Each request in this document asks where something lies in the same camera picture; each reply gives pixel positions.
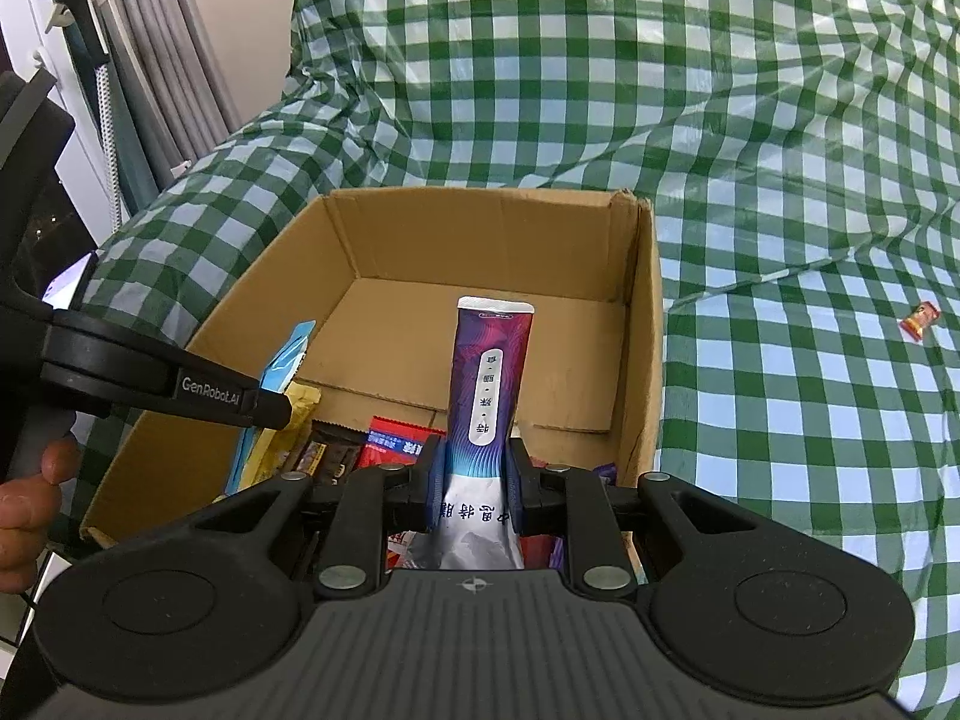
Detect brown snack packet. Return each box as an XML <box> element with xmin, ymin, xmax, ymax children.
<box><xmin>296</xmin><ymin>421</ymin><xmax>370</xmax><ymax>490</ymax></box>

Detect blue snack packet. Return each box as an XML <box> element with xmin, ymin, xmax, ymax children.
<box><xmin>225</xmin><ymin>321</ymin><xmax>317</xmax><ymax>494</ymax></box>

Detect small red yellow candy packet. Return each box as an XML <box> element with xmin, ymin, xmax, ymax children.
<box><xmin>898</xmin><ymin>300</ymin><xmax>943</xmax><ymax>342</ymax></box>

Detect white clothes rack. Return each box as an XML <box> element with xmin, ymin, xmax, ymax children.
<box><xmin>30</xmin><ymin>0</ymin><xmax>192</xmax><ymax>170</ymax></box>

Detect person's left hand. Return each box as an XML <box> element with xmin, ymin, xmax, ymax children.
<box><xmin>0</xmin><ymin>439</ymin><xmax>81</xmax><ymax>596</ymax></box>

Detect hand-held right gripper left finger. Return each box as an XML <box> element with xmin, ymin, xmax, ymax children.
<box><xmin>184</xmin><ymin>439</ymin><xmax>451</xmax><ymax>602</ymax></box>

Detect grey curtain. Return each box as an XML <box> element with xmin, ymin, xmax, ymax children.
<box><xmin>90</xmin><ymin>0</ymin><xmax>353</xmax><ymax>192</ymax></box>

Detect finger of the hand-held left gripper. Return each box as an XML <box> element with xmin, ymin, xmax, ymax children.
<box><xmin>40</xmin><ymin>311</ymin><xmax>293</xmax><ymax>434</ymax></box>

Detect cardboard box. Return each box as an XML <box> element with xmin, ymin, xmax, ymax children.
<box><xmin>79</xmin><ymin>187</ymin><xmax>667</xmax><ymax>586</ymax></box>

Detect purple and silver snack packet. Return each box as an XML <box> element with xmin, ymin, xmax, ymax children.
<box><xmin>431</xmin><ymin>295</ymin><xmax>538</xmax><ymax>572</ymax></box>

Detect teal curtain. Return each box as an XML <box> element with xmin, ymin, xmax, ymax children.
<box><xmin>64</xmin><ymin>11</ymin><xmax>164</xmax><ymax>230</ymax></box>

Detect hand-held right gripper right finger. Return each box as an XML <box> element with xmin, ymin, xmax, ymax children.
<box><xmin>504</xmin><ymin>439</ymin><xmax>760</xmax><ymax>602</ymax></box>

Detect red snack packet orange print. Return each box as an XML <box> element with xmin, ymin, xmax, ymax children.
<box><xmin>358</xmin><ymin>415</ymin><xmax>445</xmax><ymax>472</ymax></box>

